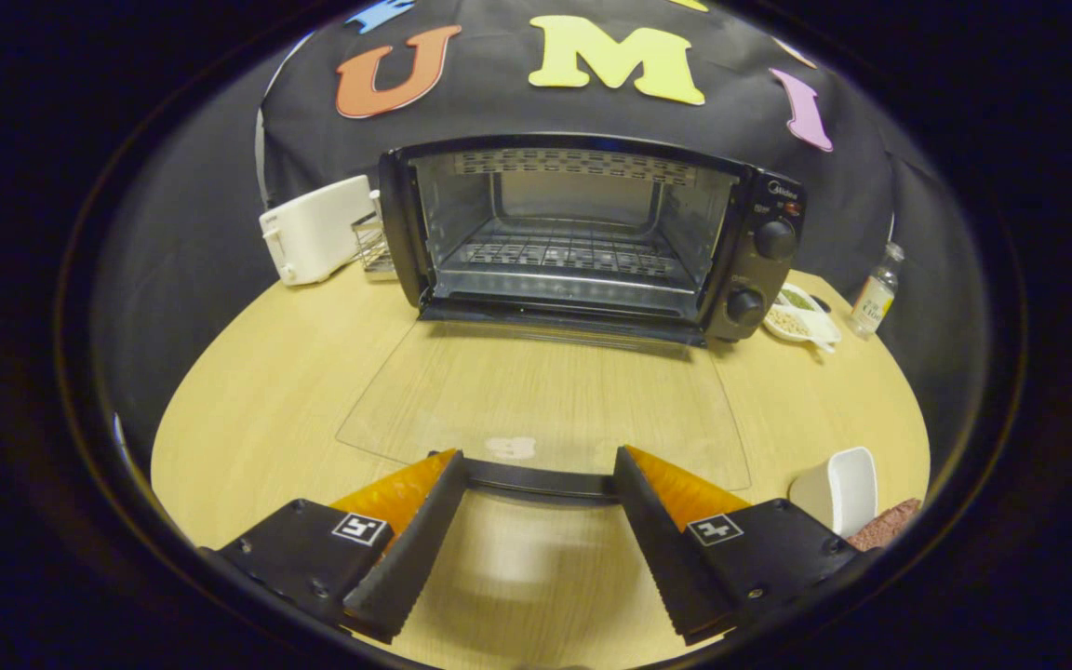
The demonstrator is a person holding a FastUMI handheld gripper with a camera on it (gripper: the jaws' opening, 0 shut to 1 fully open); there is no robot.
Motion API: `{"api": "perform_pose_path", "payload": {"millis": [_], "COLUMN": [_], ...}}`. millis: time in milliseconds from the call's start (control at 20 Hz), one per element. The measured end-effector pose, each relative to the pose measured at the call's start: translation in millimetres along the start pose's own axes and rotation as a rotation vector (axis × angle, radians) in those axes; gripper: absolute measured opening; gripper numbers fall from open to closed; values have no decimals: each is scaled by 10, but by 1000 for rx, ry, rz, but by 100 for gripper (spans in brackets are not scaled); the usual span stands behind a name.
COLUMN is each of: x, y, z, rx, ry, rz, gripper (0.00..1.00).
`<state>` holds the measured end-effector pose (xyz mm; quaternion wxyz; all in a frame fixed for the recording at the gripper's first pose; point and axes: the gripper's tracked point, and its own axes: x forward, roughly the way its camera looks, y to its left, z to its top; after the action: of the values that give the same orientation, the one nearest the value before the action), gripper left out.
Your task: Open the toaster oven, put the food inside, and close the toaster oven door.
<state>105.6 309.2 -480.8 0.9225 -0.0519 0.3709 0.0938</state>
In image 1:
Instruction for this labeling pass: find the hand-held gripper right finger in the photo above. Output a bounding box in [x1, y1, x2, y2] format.
[612, 445, 883, 647]

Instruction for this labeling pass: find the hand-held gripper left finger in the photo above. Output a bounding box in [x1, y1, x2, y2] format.
[199, 449, 469, 645]

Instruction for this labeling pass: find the brown meat slice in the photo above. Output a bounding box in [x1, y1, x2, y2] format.
[848, 498, 923, 552]

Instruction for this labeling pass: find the black toaster oven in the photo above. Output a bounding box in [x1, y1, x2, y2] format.
[336, 133, 809, 508]

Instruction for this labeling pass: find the white toaster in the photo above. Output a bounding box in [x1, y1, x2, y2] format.
[259, 175, 381, 287]

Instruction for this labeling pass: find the small white tray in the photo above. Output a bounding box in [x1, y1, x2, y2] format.
[788, 447, 879, 539]

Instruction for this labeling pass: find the white divided dish with beans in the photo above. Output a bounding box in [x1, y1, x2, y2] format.
[763, 283, 843, 354]

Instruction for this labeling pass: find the small clear glass bottle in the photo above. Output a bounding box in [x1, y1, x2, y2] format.
[850, 242, 905, 339]

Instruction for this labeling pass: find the small wire rack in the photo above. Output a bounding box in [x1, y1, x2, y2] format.
[352, 212, 399, 282]

